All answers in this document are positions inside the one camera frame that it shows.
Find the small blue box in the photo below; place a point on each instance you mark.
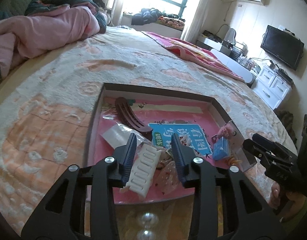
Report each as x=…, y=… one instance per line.
x=221, y=149

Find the brown banana hair clip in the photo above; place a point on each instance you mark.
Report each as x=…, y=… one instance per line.
x=128, y=118

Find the white low desk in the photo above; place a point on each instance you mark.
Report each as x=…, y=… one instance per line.
x=223, y=54

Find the dark cardboard tray box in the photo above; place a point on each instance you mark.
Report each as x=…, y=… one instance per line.
x=166, y=111

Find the pile of dark clothes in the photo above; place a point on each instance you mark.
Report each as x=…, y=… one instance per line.
x=146, y=16

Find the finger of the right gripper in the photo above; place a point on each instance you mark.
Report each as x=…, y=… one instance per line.
x=259, y=149
x=259, y=140

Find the black wall television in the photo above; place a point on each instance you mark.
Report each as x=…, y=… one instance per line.
x=283, y=46

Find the red cherry earrings bag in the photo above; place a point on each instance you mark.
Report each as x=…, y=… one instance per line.
x=119, y=134

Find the cream peach bedspread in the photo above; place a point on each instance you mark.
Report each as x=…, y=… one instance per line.
x=46, y=105

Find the clear bag with earrings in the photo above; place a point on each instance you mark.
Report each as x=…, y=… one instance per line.
x=232, y=133

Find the person right hand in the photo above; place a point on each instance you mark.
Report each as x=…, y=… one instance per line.
x=288, y=204

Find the right white curtain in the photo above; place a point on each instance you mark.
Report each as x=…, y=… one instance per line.
x=196, y=14

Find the dark floral duvet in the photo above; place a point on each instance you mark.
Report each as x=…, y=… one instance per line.
x=46, y=7

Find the white drawer cabinet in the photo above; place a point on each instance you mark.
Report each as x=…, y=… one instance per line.
x=271, y=88

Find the left white curtain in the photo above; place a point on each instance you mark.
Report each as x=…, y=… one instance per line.
x=116, y=7

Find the white hair claw clip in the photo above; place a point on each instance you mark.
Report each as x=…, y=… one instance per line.
x=143, y=170

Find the pearl ball hair accessory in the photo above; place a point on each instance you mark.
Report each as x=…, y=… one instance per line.
x=147, y=222

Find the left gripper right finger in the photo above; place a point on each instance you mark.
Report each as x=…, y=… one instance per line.
x=226, y=204

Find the white curtain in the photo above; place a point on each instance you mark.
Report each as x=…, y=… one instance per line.
x=196, y=14
x=116, y=7

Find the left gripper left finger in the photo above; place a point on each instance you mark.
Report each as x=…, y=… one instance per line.
x=80, y=204

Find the pink quilt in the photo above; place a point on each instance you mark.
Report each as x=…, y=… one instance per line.
x=26, y=37

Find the red pink blanket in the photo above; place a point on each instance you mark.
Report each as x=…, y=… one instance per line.
x=189, y=52

